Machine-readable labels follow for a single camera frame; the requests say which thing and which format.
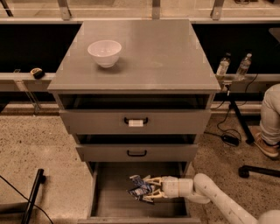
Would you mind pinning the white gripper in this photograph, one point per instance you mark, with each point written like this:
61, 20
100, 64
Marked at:
170, 186

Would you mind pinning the blue chip bag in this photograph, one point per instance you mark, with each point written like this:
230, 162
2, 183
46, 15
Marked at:
142, 189

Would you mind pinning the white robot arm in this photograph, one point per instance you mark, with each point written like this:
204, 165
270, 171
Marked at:
201, 189

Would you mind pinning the grey bottom drawer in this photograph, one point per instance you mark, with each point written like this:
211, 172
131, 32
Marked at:
110, 202

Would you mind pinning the grey drawer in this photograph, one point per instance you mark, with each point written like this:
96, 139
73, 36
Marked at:
155, 152
115, 121
110, 202

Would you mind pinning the grey middle drawer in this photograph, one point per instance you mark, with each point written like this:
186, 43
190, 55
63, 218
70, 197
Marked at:
155, 152

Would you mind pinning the grey top drawer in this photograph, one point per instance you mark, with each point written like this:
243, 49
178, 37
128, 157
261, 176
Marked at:
115, 121

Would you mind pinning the grey drawer cabinet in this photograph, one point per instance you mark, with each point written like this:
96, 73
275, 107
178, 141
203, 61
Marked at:
161, 66

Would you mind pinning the black chair base leg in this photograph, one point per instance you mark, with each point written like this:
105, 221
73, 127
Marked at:
245, 170

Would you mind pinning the black power adapter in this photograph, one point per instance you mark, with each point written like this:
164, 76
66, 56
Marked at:
231, 140

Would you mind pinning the black tripod leg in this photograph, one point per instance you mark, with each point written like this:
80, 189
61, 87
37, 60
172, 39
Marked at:
250, 138

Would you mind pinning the tan brown shoe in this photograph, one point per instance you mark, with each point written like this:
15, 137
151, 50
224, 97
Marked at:
270, 151

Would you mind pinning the black stand leg left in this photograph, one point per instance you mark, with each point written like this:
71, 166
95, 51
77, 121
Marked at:
40, 179

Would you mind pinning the person leg grey trousers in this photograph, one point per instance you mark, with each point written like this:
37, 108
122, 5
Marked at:
270, 115

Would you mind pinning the clear water bottle left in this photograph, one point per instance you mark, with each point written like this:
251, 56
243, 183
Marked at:
224, 64

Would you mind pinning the clear water bottle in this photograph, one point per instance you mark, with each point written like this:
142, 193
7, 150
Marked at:
224, 64
244, 67

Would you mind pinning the clear water bottle right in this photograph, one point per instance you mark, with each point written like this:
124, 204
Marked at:
244, 67

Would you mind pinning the white ceramic bowl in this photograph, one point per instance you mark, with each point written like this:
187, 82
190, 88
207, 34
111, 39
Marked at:
105, 53

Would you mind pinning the yellow black tape measure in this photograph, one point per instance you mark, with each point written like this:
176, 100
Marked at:
37, 73

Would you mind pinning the black middle drawer handle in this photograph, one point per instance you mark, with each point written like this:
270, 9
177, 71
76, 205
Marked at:
136, 154

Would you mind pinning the white tape on handle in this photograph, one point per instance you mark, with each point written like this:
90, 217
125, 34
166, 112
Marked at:
136, 123

